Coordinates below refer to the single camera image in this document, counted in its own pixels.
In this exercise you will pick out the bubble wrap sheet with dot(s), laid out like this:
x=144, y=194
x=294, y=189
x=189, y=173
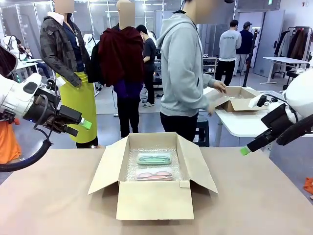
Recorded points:
x=130, y=161
x=238, y=96

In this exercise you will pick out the clear case green glasses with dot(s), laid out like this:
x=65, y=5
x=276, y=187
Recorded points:
x=154, y=163

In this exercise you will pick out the person's left hand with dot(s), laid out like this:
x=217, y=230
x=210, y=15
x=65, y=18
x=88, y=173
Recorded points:
x=211, y=109

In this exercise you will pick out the orange cloth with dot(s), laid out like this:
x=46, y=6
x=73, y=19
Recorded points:
x=8, y=144

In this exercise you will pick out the black tripod stand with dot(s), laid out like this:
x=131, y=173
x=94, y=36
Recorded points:
x=249, y=61

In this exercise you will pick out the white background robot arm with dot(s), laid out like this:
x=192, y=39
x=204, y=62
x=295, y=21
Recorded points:
x=13, y=45
x=88, y=41

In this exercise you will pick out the black stool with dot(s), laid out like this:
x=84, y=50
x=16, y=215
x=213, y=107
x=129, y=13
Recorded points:
x=203, y=132

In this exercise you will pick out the small orange item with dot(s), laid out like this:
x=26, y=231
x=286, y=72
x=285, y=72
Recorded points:
x=308, y=184

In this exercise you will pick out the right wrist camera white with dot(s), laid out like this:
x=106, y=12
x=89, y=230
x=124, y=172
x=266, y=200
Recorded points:
x=255, y=101

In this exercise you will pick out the person's right forearm grey sleeve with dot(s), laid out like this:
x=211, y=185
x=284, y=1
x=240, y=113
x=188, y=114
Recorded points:
x=209, y=79

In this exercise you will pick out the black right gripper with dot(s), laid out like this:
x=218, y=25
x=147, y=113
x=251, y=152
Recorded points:
x=278, y=120

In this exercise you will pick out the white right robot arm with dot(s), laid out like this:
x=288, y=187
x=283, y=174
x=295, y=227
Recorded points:
x=303, y=93

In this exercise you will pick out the wooden shoe rack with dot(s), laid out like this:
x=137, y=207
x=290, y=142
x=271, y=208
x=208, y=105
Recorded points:
x=210, y=64

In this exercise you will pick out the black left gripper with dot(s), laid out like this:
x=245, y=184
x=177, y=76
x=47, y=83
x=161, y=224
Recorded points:
x=53, y=117

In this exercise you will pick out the black chair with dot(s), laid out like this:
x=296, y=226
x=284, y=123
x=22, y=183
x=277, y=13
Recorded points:
x=292, y=76

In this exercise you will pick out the white desk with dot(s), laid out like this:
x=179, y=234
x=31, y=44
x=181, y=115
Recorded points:
x=29, y=61

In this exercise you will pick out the small open cardboard box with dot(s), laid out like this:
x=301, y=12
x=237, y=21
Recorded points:
x=242, y=105

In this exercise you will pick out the person in navy with cap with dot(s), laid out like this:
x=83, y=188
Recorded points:
x=245, y=41

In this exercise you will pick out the clear case pink glasses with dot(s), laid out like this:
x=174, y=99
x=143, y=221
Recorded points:
x=154, y=179

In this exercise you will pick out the large open cardboard box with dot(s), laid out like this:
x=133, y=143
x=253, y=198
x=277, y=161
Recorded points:
x=154, y=203

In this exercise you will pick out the person in grey hoodie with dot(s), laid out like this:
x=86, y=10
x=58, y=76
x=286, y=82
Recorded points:
x=181, y=73

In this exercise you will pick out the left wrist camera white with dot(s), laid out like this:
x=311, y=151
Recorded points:
x=51, y=85

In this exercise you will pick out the mannequin maroon cloth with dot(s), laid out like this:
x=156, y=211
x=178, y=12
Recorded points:
x=119, y=56

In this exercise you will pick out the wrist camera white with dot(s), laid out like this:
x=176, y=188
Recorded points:
x=51, y=85
x=255, y=101

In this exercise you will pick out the person in black t-shirt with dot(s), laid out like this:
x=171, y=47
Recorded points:
x=149, y=54

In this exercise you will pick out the person's right hand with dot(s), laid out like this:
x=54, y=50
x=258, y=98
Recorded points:
x=220, y=86

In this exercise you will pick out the clothes rack with coats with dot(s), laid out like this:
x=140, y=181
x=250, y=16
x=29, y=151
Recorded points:
x=293, y=41

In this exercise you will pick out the mannequin camo jacket yellow skirt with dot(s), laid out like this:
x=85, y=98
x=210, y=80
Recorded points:
x=61, y=49

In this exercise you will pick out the person in white sweatshirt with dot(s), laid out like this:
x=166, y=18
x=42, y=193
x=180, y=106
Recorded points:
x=230, y=44

